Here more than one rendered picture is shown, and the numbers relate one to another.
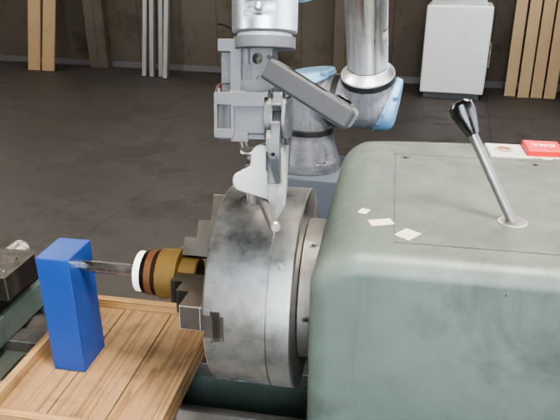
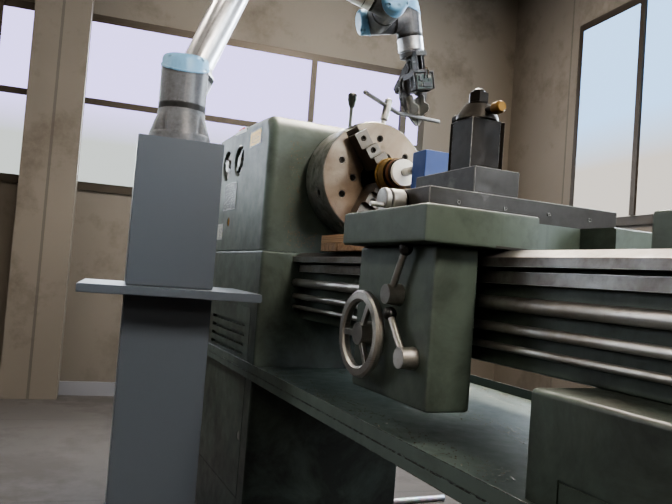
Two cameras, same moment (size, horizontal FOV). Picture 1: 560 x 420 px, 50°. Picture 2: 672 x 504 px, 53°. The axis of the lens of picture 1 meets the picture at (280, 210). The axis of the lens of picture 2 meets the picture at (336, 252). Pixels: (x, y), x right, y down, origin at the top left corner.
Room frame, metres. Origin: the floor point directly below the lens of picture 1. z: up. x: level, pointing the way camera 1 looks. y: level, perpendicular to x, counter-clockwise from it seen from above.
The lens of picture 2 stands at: (1.96, 1.54, 0.80)
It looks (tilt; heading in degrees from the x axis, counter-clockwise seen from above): 2 degrees up; 236
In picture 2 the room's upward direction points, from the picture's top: 4 degrees clockwise
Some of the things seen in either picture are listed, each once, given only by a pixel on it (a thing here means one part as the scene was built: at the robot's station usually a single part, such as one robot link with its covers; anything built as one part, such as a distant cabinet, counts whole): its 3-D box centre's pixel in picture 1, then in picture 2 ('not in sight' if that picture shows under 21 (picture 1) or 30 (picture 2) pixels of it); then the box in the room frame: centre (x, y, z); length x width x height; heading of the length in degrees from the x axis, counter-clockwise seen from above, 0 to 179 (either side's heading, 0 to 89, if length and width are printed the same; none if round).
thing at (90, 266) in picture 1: (111, 267); (414, 170); (0.89, 0.29, 1.08); 0.13 x 0.07 x 0.07; 80
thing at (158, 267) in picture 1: (172, 273); (393, 174); (0.87, 0.18, 1.08); 0.09 x 0.09 x 0.09; 80
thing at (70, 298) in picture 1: (72, 305); (430, 200); (0.91, 0.37, 1.00); 0.08 x 0.06 x 0.23; 170
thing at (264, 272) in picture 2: not in sight; (293, 386); (0.79, -0.37, 0.43); 0.60 x 0.48 x 0.86; 80
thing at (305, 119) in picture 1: (312, 97); (184, 80); (1.36, -0.07, 1.27); 0.13 x 0.12 x 0.14; 71
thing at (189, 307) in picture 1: (198, 303); not in sight; (0.77, 0.12, 1.09); 0.12 x 0.11 x 0.05; 170
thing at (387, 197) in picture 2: (19, 250); (385, 199); (1.22, 0.59, 0.95); 0.07 x 0.04 x 0.04; 170
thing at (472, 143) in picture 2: not in sight; (475, 148); (1.03, 0.62, 1.07); 0.07 x 0.07 x 0.10; 80
